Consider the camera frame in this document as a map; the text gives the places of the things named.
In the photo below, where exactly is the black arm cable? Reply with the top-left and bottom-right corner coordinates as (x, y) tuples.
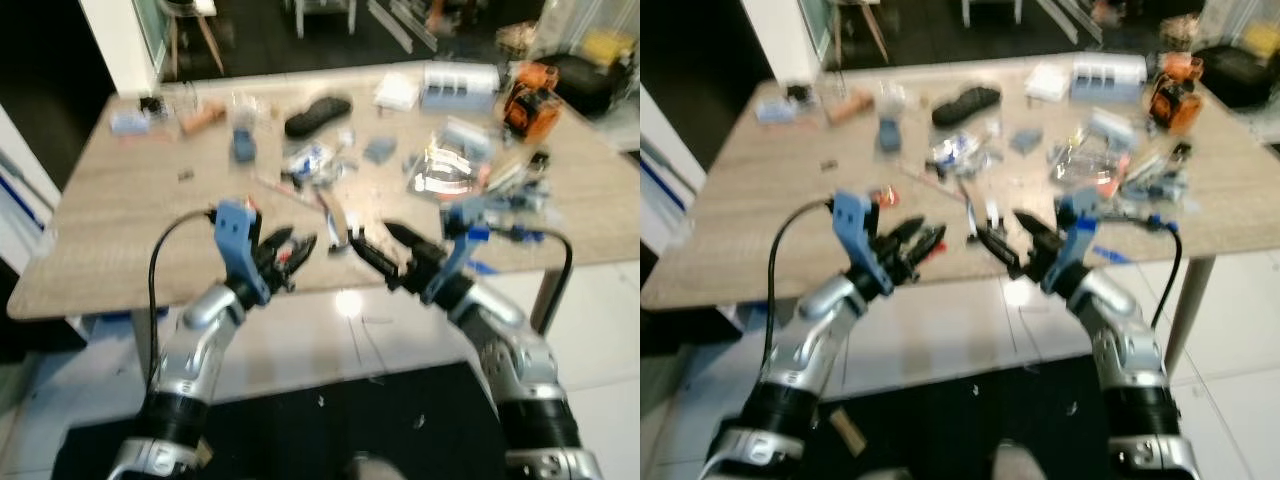
(762, 198), (836, 371)
(1098, 218), (1186, 331)
(488, 228), (575, 336)
(147, 208), (221, 396)

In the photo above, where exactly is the pale blue left wrist camera mount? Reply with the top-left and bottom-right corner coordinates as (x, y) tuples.
(214, 199), (272, 307)
(830, 192), (896, 301)

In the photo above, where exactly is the white flat box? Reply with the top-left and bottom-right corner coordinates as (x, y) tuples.
(1025, 62), (1076, 101)
(374, 72), (423, 111)

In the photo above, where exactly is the crumpled clear plastic wrapper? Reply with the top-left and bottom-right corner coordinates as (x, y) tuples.
(930, 130), (996, 179)
(283, 140), (353, 186)

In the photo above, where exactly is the pale blue wrist camera mount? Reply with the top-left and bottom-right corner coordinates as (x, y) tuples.
(830, 192), (896, 301)
(422, 203), (493, 307)
(1040, 192), (1101, 291)
(214, 199), (272, 307)

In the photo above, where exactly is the orange black device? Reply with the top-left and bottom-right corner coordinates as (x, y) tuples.
(500, 62), (561, 141)
(1148, 52), (1206, 134)

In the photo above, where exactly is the grey robot foot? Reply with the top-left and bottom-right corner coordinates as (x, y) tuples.
(352, 455), (406, 480)
(990, 443), (1046, 480)

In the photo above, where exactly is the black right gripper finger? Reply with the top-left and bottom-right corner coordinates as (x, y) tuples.
(347, 235), (407, 292)
(382, 222), (442, 264)
(973, 219), (1025, 279)
(1013, 208), (1059, 249)

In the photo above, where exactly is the yellow box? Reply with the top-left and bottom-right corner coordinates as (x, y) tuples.
(585, 32), (636, 63)
(1235, 22), (1280, 56)

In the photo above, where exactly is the pale blue white box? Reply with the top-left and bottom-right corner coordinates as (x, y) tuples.
(1072, 52), (1149, 101)
(420, 62), (501, 111)

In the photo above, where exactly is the white blue wrapper strip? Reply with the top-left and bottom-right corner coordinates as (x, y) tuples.
(965, 190), (1006, 241)
(318, 195), (363, 251)

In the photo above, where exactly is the large black bag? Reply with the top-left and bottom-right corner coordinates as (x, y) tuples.
(545, 50), (641, 119)
(1195, 42), (1280, 109)

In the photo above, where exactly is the brown cylinder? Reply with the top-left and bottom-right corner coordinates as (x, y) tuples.
(180, 103), (227, 134)
(826, 92), (875, 123)

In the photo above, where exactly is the pale blue right wrist camera mount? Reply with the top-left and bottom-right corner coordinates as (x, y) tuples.
(1040, 192), (1101, 291)
(422, 203), (493, 307)

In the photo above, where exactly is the light wooden table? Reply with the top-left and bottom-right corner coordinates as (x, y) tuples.
(8, 60), (641, 321)
(640, 55), (1280, 311)

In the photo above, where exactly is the small brown cardboard piece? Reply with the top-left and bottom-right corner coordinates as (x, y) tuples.
(828, 408), (866, 453)

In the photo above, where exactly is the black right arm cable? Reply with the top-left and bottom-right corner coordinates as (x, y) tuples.
(1098, 218), (1186, 331)
(488, 228), (575, 336)

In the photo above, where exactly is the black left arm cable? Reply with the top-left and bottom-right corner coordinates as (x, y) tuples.
(147, 208), (221, 396)
(762, 198), (836, 371)

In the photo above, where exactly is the stool with wooden legs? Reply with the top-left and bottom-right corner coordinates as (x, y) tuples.
(158, 0), (226, 76)
(825, 0), (891, 66)

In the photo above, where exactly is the grey black tool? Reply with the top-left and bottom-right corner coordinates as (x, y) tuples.
(490, 150), (553, 216)
(1120, 142), (1196, 206)

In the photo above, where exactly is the black floor mat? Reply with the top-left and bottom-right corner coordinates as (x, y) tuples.
(700, 350), (1161, 480)

